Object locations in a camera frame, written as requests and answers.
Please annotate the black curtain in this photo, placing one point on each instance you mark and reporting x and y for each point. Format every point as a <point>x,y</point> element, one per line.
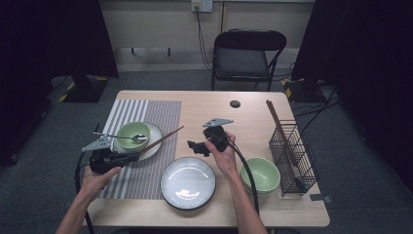
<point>373,65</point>
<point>48,39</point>

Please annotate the stand base with hazard tape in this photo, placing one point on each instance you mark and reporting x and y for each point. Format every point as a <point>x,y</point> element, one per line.
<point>305,94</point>
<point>87,92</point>

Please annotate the grey tape piece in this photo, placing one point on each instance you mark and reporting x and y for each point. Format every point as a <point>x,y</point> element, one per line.
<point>319,197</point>

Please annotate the striped woven placemat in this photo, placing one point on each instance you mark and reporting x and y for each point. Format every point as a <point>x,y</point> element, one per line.
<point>162,113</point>

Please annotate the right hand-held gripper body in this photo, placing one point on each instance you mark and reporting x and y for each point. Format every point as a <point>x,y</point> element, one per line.
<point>216,138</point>

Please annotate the white plate with dark rim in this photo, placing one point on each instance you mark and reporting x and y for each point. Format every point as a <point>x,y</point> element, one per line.
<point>156,133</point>
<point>188,208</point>
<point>188,182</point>

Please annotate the black folding chair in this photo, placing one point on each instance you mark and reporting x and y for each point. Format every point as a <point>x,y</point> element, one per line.
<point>250,40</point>

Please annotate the metal spoon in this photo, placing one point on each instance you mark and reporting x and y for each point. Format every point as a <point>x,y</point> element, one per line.
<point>140,137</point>

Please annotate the person's left hand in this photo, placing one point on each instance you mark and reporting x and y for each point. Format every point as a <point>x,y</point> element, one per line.
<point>95,182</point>

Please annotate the person's right hand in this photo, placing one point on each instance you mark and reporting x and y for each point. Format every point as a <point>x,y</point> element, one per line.
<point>227,161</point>

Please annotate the small black floor strip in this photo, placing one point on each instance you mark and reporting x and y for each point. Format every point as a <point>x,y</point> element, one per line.
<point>96,126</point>

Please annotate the brown wooden chopstick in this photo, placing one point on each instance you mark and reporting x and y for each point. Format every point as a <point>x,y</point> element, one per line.
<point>276,120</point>
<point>162,140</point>
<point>169,134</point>

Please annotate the green ceramic bowl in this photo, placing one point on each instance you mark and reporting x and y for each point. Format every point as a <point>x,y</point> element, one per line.
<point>131,131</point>
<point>259,175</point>
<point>259,194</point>

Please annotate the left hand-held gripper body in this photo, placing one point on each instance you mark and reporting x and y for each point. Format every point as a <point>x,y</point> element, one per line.
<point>104,159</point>

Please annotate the white wall socket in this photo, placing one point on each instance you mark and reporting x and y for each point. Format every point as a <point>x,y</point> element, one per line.
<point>202,5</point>

